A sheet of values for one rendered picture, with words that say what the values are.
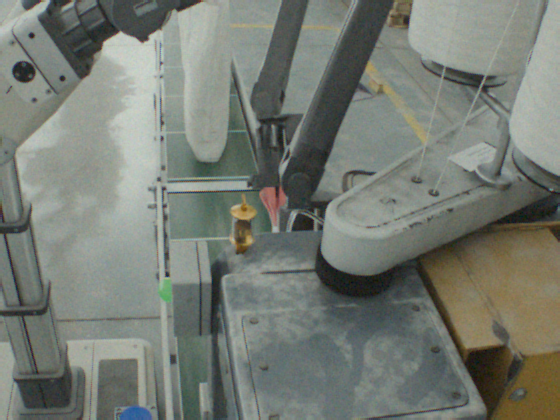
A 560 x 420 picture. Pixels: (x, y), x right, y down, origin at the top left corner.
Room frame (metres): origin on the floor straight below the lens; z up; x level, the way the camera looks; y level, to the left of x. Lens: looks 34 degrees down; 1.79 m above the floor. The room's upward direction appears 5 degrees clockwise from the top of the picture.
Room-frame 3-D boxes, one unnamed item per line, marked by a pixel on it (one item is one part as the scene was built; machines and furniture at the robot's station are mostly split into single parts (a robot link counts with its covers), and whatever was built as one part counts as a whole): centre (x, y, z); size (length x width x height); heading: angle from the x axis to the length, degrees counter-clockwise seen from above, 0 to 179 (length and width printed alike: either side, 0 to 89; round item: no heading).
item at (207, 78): (2.57, 0.37, 0.74); 0.47 x 0.22 x 0.72; 11
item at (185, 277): (0.55, 0.10, 1.29); 0.08 x 0.05 x 0.09; 13
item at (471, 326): (0.55, -0.21, 1.26); 0.22 x 0.05 x 0.16; 13
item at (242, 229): (0.57, 0.04, 1.37); 0.03 x 0.02 x 0.03; 13
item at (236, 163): (3.28, 0.53, 0.34); 2.21 x 0.39 x 0.09; 13
